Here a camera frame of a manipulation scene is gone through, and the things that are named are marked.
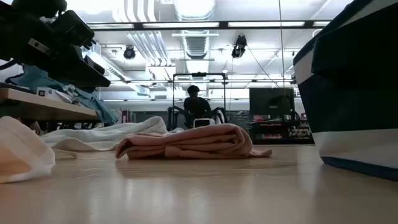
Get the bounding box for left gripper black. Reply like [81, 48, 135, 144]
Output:
[0, 18, 111, 89]

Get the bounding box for white towel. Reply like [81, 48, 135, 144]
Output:
[40, 116, 185, 153]

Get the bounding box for pink towel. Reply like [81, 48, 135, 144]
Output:
[114, 123, 273, 161]

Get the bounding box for yellow checked towel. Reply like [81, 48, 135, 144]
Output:
[0, 116, 78, 184]

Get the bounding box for white cardboard box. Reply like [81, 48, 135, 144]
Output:
[36, 86, 75, 104]

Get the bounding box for teal cloth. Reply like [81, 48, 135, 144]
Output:
[5, 64, 119, 125]

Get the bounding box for person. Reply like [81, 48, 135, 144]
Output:
[183, 85, 213, 128]

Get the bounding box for small white screen device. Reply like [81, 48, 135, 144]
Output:
[193, 118, 216, 128]

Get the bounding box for black overhead bar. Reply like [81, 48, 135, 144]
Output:
[86, 20, 332, 31]

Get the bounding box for black monitor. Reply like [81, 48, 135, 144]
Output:
[249, 88, 295, 121]

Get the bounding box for low cluttered shelf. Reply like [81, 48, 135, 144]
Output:
[248, 111, 315, 146]

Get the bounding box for navy fabric bin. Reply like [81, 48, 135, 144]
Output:
[292, 0, 398, 182]

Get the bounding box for wooden workbench grey frame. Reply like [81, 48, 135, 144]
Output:
[0, 87, 101, 134]

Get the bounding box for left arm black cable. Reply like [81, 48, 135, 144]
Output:
[0, 58, 18, 71]

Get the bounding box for thin hanging cable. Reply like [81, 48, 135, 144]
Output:
[278, 0, 286, 94]

